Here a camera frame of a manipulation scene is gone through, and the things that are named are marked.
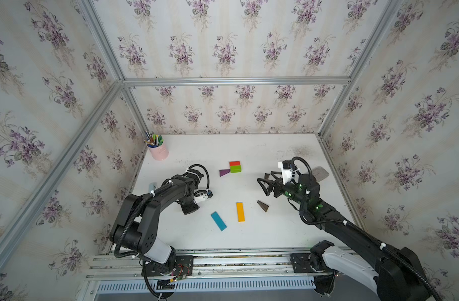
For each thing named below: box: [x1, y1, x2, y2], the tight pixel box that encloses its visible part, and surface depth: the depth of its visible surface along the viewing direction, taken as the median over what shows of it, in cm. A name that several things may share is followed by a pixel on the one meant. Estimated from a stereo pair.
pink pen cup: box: [146, 141, 170, 162], surface depth 104 cm
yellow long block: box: [236, 201, 246, 223], surface depth 90 cm
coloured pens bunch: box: [143, 130, 165, 148], surface depth 104 cm
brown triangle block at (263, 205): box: [257, 200, 270, 213], surface depth 90 cm
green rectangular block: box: [230, 164, 242, 174], surface depth 104 cm
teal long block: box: [210, 211, 227, 232], surface depth 86 cm
